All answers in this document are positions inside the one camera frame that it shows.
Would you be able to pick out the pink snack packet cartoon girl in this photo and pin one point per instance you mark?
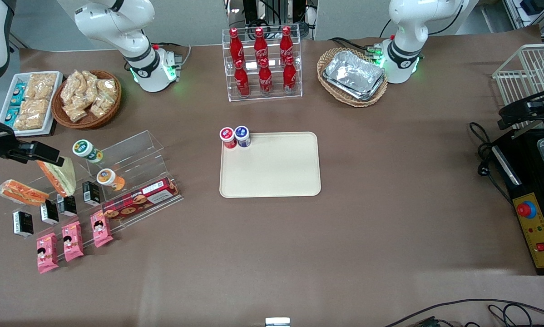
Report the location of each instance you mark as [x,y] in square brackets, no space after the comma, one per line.
[101,229]
[72,241]
[47,253]

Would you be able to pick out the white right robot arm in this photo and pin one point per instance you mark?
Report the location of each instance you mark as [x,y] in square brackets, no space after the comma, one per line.
[117,22]

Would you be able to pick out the small white silver object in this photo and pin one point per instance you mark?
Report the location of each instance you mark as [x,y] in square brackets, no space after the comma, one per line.
[277,322]

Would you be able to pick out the black equipment stand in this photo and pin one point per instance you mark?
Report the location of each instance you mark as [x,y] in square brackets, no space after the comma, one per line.
[272,11]

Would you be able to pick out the wrapped triangle sandwich white bread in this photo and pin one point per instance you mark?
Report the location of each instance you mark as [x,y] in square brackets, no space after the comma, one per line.
[65,179]

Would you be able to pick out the white rectangular plastic tray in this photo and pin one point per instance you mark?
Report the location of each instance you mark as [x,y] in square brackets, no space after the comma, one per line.
[54,109]

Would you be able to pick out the beige plastic serving tray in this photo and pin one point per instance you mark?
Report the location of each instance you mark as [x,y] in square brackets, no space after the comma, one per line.
[272,165]

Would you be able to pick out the aluminium foil tray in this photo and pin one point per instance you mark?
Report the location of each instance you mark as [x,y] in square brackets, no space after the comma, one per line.
[353,70]
[367,96]

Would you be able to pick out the dark brown wicker basket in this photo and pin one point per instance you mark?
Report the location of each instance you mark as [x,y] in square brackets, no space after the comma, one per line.
[90,122]

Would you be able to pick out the clear bag of rice crackers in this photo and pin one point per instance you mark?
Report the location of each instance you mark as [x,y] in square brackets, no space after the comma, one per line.
[41,86]
[31,114]

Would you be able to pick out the small black carton box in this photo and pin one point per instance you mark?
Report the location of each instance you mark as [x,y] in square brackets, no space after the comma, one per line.
[91,192]
[22,224]
[49,212]
[67,205]

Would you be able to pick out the small jar with orange cap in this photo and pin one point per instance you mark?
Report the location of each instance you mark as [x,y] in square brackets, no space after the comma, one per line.
[108,178]

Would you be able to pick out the grey arm base connector box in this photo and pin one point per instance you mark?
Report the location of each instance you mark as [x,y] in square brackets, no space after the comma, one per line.
[174,59]

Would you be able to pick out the light wicker basket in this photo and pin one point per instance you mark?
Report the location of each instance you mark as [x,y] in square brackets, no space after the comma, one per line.
[328,86]

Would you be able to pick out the red emergency stop button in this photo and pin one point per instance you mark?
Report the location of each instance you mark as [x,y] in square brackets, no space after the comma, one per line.
[526,210]

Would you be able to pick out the silver machine bar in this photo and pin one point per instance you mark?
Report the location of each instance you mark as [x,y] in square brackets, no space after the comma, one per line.
[506,164]

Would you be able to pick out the dark diagonal floor bar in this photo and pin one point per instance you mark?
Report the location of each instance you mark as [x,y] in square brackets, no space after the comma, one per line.
[18,42]

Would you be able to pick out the yellow control panel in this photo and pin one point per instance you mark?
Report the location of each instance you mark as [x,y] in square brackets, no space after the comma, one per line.
[542,236]

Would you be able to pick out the red tartan shortbread box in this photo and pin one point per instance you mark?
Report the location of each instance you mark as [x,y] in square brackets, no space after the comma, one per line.
[140,199]

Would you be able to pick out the small jar with red cap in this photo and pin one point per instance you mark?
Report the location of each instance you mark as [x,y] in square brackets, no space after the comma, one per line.
[227,136]

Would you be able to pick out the aluminium frame shelf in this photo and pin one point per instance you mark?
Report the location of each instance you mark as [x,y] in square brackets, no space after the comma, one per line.
[533,13]

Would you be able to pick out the black sealing machine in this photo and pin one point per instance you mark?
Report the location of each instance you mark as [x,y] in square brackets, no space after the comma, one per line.
[521,181]

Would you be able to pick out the small jar with green cap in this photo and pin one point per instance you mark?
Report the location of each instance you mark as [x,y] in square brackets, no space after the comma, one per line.
[86,150]

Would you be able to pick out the small jar with blue cap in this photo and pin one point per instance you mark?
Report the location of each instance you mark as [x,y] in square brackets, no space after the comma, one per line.
[242,135]

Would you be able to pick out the sandwich with orange crust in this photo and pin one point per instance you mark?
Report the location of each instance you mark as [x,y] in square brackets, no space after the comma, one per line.
[22,193]

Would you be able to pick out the clear acrylic bottle rack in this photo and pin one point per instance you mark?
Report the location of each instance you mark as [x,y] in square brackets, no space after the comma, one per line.
[263,97]

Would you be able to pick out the red cola bottle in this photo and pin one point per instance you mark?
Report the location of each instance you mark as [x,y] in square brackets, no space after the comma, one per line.
[242,81]
[289,78]
[286,43]
[235,45]
[265,81]
[260,44]

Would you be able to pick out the small teal snack packet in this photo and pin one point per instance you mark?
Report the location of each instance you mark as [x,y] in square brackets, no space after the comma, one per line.
[18,93]
[12,117]

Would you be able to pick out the clear acrylic stepped display stand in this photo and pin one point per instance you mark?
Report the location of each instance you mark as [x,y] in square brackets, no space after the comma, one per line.
[136,150]

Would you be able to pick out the clear bag of puffed snacks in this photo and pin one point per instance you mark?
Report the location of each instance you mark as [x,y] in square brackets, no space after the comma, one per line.
[107,86]
[102,105]
[71,86]
[85,98]
[89,79]
[76,113]

